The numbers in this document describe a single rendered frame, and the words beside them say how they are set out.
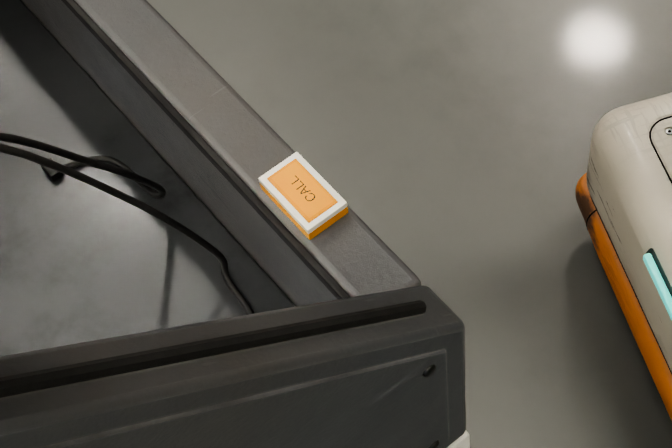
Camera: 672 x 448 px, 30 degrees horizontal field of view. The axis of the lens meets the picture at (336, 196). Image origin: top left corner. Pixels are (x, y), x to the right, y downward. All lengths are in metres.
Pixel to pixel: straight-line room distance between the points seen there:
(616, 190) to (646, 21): 0.55
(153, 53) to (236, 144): 0.10
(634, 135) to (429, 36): 0.56
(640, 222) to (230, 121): 0.85
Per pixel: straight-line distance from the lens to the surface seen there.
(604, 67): 2.04
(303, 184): 0.75
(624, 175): 1.60
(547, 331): 1.78
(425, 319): 0.69
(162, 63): 0.84
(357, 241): 0.74
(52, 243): 0.93
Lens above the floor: 1.59
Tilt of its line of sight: 57 degrees down
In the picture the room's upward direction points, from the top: 9 degrees counter-clockwise
